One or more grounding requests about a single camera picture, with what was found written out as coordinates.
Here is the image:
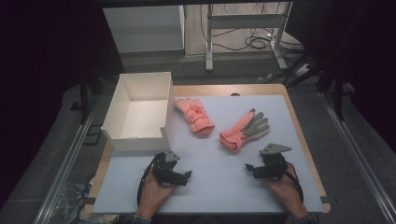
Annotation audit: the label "white power strip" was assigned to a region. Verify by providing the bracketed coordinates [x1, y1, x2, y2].
[293, 63, 313, 77]

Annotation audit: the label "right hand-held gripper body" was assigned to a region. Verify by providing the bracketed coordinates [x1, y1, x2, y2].
[259, 143, 292, 180]

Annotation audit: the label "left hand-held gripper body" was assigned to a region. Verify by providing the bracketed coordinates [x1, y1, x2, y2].
[151, 148, 181, 188]

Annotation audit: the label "person's right hand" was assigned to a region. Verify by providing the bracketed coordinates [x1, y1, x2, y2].
[263, 165, 309, 220]

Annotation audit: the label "pink glove with red cord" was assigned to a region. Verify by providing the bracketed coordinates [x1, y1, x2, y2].
[173, 97, 216, 136]

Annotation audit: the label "dark metal stand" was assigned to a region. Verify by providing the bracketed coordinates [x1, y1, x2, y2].
[317, 54, 347, 122]
[69, 72, 105, 125]

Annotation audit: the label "pink glove with grey palm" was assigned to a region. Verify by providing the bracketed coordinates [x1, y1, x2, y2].
[219, 107, 271, 153]

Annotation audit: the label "clear plastic bag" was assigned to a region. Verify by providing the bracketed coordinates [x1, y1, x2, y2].
[53, 176, 95, 224]

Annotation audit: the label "black floor cables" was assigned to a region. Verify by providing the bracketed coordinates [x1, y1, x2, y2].
[199, 2, 305, 54]

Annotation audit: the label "white cabinet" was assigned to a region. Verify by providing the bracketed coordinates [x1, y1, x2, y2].
[102, 4, 186, 54]

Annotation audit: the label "white box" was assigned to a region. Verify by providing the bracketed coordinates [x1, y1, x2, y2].
[101, 71, 176, 152]

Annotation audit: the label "person's left hand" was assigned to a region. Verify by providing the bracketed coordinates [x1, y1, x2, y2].
[135, 171, 177, 220]

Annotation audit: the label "pale blue table mat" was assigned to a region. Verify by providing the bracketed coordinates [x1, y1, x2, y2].
[92, 94, 325, 216]

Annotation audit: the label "aluminium rail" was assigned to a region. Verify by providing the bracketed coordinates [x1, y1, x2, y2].
[319, 91, 396, 224]
[32, 94, 101, 224]

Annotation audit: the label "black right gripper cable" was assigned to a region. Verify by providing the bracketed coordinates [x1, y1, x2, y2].
[281, 161, 304, 203]

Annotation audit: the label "grey metal desk frame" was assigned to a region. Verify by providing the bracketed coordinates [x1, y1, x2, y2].
[205, 1, 294, 73]

